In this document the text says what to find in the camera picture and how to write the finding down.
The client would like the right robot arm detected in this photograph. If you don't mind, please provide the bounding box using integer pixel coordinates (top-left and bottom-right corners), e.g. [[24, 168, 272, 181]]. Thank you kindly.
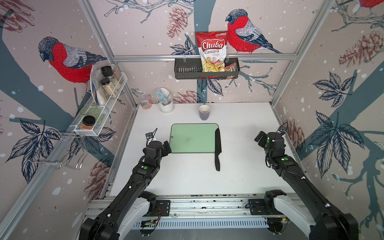
[[255, 131, 359, 240]]

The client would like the green cutting board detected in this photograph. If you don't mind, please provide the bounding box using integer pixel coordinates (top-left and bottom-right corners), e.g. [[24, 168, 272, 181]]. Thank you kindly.
[[170, 123, 219, 154]]

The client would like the orange jar black lid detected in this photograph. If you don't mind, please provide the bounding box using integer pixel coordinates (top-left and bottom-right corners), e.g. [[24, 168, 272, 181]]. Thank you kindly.
[[80, 115, 96, 130]]

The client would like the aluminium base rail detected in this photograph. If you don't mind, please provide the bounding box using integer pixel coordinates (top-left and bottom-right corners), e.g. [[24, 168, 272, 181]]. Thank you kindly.
[[86, 193, 301, 232]]

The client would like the white utensil holder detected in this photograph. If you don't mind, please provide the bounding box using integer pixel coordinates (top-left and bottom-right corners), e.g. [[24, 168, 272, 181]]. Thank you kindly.
[[155, 88, 174, 113]]

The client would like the clear acrylic wall shelf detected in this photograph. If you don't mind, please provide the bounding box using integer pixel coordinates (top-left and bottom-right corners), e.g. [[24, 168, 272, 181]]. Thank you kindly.
[[75, 62, 128, 137]]

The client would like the metal wire hook rack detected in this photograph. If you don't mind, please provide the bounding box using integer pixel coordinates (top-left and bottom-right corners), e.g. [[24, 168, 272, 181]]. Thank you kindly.
[[27, 133, 88, 170]]

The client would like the black kitchen knife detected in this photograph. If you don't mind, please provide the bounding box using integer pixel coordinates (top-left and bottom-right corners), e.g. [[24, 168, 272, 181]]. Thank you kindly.
[[215, 128, 222, 172]]

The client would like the spice jar black lid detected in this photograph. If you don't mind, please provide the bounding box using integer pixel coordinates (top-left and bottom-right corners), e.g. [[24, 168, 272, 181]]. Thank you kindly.
[[100, 78, 118, 98], [101, 66, 119, 84]]

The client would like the red Chuba chips bag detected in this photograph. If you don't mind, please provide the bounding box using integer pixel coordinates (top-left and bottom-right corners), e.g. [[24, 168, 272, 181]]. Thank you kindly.
[[196, 32, 228, 72]]

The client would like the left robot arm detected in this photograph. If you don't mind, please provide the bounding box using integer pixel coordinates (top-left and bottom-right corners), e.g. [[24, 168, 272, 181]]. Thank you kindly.
[[79, 133, 172, 240]]

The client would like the black wall basket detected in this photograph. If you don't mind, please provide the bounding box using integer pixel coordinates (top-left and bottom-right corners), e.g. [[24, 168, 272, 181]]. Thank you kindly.
[[174, 58, 240, 80]]

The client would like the purple cup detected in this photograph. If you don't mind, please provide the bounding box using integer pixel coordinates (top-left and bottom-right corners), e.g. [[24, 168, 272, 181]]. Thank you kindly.
[[199, 105, 211, 121]]

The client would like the teal packet in holder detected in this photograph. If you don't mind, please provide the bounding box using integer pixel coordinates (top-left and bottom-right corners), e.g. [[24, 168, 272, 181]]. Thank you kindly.
[[156, 91, 169, 105]]

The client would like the small dark snack packet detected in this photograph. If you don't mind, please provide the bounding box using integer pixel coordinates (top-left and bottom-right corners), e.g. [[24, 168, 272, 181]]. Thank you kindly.
[[225, 63, 238, 72]]

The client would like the glass jar with candies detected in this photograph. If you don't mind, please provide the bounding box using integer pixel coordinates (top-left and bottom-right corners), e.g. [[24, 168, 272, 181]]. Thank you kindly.
[[138, 94, 152, 110]]

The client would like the green glass bowl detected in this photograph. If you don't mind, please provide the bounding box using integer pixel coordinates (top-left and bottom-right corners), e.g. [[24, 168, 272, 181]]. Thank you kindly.
[[80, 103, 104, 123]]

